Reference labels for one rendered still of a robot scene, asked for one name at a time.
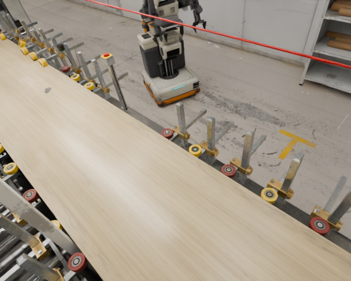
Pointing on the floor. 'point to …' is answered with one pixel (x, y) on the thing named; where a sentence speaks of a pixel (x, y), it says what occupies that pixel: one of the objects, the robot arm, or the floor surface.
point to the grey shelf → (335, 53)
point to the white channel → (30, 214)
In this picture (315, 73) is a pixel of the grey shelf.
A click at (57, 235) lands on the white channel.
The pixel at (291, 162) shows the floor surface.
